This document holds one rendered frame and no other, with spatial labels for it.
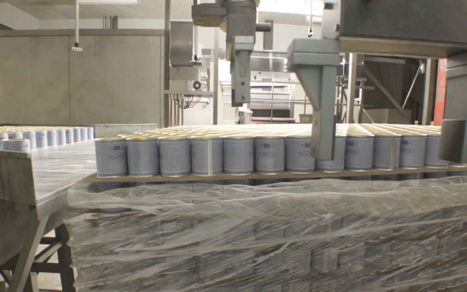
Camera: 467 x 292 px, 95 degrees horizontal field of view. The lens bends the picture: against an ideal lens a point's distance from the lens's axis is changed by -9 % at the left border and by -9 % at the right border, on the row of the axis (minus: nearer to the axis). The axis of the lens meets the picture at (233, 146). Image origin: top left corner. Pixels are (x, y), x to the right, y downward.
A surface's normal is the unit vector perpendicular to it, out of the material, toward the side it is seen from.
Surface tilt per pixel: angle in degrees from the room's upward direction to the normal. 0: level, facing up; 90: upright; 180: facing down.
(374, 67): 90
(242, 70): 120
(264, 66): 90
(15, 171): 90
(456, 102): 90
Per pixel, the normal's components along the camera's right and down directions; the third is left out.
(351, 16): -0.03, 0.11
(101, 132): 0.75, 0.09
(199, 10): -0.33, 0.11
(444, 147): -1.00, -0.03
